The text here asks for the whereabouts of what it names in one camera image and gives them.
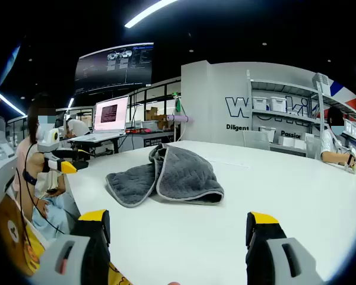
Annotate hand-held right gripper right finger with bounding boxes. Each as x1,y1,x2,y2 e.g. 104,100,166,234
245,211,326,285

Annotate pink screen monitor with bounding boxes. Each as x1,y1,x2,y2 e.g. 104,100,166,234
93,95,129,134

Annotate grey towel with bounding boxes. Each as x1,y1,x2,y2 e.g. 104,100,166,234
105,142,225,208

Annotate short ceiling light strip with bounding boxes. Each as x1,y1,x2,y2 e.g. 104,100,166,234
0,90,28,117

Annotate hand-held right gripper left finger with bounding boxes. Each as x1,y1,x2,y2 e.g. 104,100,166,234
29,209,111,285

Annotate person's left hand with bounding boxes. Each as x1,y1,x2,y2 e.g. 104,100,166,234
32,153,50,179

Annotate grey chair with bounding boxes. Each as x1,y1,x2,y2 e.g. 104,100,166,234
242,130,271,151

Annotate yellow printed bag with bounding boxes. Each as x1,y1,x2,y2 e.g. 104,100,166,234
107,262,134,285

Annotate person's light blue trousers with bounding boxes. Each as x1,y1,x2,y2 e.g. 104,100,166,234
31,191,81,240

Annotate row of white storage boxes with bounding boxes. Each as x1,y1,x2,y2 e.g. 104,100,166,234
252,95,356,149

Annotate purple rolled mat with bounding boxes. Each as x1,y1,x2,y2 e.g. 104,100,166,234
166,115,194,124

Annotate stack of grey bins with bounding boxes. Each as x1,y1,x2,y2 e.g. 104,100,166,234
311,72,330,96

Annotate large dark wall screen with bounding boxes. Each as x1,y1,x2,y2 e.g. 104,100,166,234
74,42,154,96

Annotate standing desk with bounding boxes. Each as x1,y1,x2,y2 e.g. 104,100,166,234
67,132,127,157

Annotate stack of cardboard boxes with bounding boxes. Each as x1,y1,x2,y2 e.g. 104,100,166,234
144,106,167,130

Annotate white table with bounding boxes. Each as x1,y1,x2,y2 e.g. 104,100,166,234
63,139,356,285

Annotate black wrist strap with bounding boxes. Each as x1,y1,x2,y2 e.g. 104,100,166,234
23,169,39,186

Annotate metal shelf rack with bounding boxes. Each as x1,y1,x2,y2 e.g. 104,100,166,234
245,69,356,151

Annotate white chest device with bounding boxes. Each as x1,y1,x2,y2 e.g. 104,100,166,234
0,139,18,206

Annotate long ceiling light strip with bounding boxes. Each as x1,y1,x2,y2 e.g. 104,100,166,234
123,0,179,29

